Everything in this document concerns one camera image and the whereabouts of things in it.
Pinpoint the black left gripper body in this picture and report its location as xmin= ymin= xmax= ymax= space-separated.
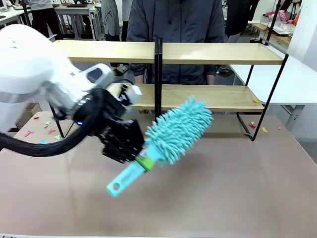
xmin=73 ymin=88 xmax=146 ymax=165

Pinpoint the teal microfibre duster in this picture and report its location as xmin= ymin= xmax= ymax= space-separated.
xmin=106 ymin=96 xmax=214 ymax=198

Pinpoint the left wood and black shelf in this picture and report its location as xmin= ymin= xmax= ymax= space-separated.
xmin=49 ymin=37 xmax=161 ymax=139

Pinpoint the wood and black shelf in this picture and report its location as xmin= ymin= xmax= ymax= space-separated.
xmin=49 ymin=37 xmax=161 ymax=139
xmin=155 ymin=37 xmax=289 ymax=141

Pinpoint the cardboard box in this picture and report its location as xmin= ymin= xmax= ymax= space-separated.
xmin=22 ymin=102 xmax=42 ymax=119

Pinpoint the bystander in grey trousers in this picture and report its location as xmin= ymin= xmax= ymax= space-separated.
xmin=100 ymin=0 xmax=124 ymax=42

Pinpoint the right wood and black shelf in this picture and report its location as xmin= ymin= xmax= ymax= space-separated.
xmin=155 ymin=37 xmax=289 ymax=141

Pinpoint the person in dark jacket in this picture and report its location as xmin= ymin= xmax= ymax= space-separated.
xmin=126 ymin=0 xmax=226 ymax=86

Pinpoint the grey metal workbench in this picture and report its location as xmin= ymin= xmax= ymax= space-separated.
xmin=53 ymin=5 xmax=103 ymax=41

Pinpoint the bystander in black trousers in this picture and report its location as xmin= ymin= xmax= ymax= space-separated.
xmin=30 ymin=0 xmax=63 ymax=40

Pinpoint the thin black stand pole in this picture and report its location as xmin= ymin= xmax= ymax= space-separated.
xmin=20 ymin=0 xmax=33 ymax=27

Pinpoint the bystander in black coat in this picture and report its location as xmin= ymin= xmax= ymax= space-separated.
xmin=224 ymin=0 xmax=261 ymax=43

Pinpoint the large white table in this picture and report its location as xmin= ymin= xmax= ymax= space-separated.
xmin=229 ymin=55 xmax=317 ymax=132

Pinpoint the wooden workbench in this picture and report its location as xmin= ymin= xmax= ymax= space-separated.
xmin=248 ymin=21 xmax=291 ymax=46

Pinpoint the black stand pole with base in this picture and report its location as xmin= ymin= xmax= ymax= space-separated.
xmin=249 ymin=0 xmax=282 ymax=47

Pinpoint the pink printed bag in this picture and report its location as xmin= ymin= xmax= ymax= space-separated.
xmin=276 ymin=9 xmax=290 ymax=23

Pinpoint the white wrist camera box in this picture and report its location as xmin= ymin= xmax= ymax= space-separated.
xmin=123 ymin=83 xmax=144 ymax=105

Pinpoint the black braided cable bundle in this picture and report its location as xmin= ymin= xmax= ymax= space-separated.
xmin=0 ymin=86 xmax=117 ymax=158

